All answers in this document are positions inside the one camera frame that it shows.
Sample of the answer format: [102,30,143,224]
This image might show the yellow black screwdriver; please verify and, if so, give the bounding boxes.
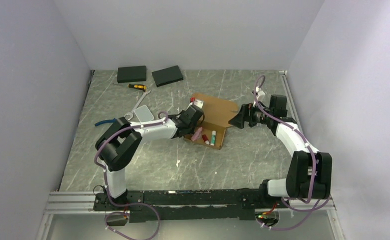
[127,83,147,92]

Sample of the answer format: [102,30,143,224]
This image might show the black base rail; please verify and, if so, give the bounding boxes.
[93,187,282,223]

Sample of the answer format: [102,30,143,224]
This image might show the red white marker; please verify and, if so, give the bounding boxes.
[201,134,210,145]

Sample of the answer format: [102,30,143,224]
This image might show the black foam block left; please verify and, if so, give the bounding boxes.
[117,65,147,84]

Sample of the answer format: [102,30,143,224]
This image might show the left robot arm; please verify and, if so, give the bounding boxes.
[94,105,204,210]

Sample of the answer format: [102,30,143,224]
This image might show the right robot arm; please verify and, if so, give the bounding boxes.
[228,94,333,208]

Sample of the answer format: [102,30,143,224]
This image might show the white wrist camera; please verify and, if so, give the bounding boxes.
[189,97,204,109]
[254,87,265,102]

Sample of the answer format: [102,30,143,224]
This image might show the grey white rectangular device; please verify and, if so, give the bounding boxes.
[132,105,155,125]

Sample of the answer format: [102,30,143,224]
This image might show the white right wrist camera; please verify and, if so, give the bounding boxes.
[254,87,265,102]

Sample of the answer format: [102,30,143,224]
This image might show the silver combination wrench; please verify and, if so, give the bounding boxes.
[124,90,151,120]

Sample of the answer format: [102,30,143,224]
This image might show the black foam block right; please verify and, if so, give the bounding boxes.
[152,65,184,87]

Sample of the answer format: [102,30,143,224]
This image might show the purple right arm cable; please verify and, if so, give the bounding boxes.
[253,74,332,232]

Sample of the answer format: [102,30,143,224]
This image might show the black foam block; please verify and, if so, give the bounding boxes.
[152,65,184,87]
[117,65,147,84]

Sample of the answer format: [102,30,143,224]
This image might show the brown cardboard box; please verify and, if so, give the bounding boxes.
[183,92,239,150]

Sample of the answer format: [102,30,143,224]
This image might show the green white glue stick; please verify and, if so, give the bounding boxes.
[210,130,217,146]

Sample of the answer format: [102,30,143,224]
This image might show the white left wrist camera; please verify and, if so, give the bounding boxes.
[189,97,204,109]

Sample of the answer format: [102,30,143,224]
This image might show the aluminium frame rail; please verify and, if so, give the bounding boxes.
[44,191,95,215]

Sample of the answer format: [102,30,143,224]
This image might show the blue handled pliers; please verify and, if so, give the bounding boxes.
[94,118,116,127]

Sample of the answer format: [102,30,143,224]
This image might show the pink marker pen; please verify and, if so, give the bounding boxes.
[190,127,203,141]

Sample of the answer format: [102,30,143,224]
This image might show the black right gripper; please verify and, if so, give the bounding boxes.
[229,100,273,129]

